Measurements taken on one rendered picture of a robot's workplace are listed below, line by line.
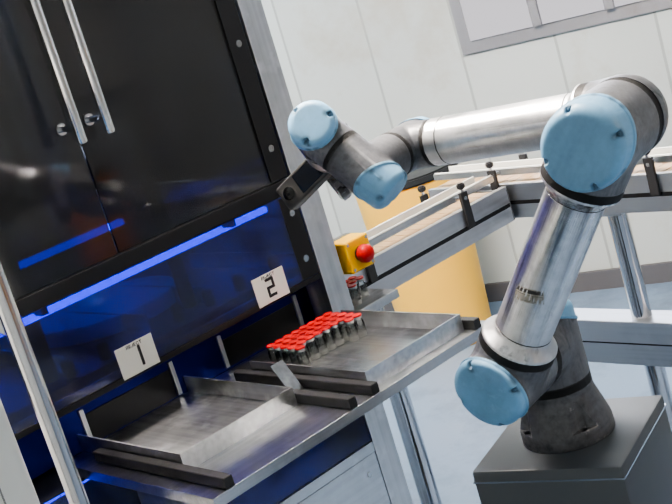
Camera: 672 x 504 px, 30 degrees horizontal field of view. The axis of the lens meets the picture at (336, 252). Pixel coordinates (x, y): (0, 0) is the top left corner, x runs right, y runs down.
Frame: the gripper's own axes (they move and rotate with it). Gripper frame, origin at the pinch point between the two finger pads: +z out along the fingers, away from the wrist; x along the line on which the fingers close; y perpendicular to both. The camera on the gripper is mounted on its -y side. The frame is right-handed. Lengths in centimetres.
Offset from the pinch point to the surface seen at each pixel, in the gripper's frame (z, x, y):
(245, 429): 1.6, -23.5, -38.5
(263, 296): 31.9, 1.8, -24.5
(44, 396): -60, -16, -47
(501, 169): 103, 9, 39
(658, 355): 105, -52, 39
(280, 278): 34.6, 3.3, -19.7
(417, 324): 31.3, -22.3, -3.6
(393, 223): 84, 10, 7
